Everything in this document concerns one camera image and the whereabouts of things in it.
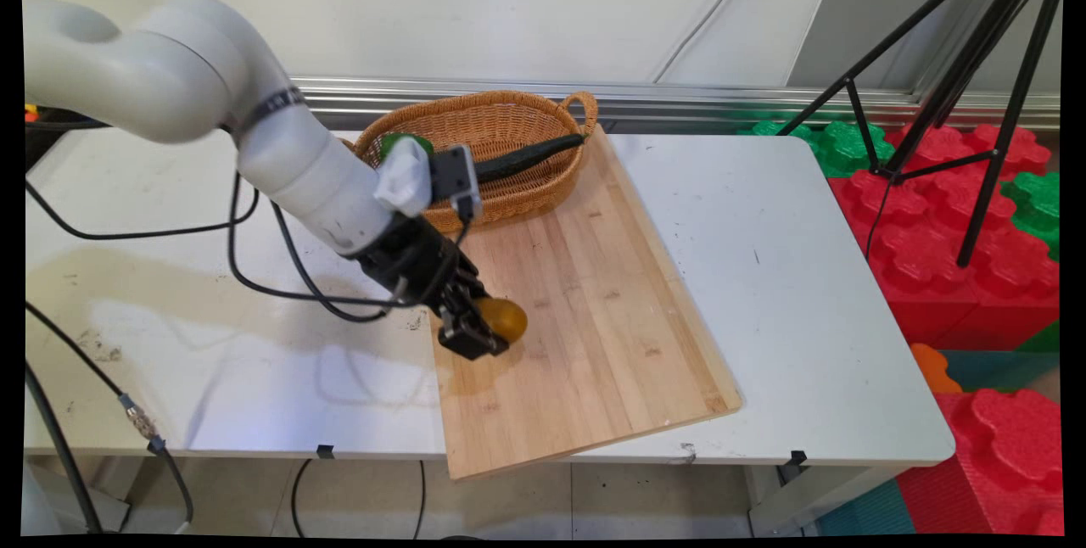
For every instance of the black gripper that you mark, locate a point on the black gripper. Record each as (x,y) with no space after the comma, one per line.
(411,260)

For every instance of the yellow-brown potato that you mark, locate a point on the yellow-brown potato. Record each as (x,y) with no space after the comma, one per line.
(506,319)

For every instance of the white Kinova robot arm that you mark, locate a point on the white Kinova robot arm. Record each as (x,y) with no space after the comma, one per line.
(187,73)

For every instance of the bamboo cutting board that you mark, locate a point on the bamboo cutting board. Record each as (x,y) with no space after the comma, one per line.
(585,336)

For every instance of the dark green cucumber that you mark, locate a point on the dark green cucumber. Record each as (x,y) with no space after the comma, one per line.
(530,155)

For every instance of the green bell pepper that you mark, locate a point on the green bell pepper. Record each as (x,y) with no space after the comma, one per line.
(400,143)

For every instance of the black table edge clip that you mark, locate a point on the black table edge clip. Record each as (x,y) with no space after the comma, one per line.
(326,451)
(795,463)

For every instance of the green foam block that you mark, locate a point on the green foam block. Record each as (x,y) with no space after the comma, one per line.
(827,145)
(1037,209)

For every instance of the teal foam mat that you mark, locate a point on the teal foam mat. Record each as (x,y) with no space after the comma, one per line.
(865,514)

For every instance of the dark crate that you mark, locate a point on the dark crate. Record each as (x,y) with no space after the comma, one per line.
(51,141)

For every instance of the orange foam piece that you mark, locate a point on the orange foam piece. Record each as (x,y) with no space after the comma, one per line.
(933,368)

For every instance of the yellow toy piece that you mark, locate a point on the yellow toy piece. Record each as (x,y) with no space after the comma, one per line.
(30,112)

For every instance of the teal foam block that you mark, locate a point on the teal foam block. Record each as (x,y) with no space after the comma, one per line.
(1001,366)

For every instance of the black tripod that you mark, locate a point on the black tripod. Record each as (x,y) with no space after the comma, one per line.
(976,73)

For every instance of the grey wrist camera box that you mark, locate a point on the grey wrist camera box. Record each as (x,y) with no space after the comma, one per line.
(456,179)

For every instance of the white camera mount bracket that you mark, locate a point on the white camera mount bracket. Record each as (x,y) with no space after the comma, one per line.
(405,179)

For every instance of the aluminium rail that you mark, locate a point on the aluminium rail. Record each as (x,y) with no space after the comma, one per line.
(679,103)

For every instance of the white table leg frame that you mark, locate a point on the white table leg frame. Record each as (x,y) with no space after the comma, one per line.
(814,497)

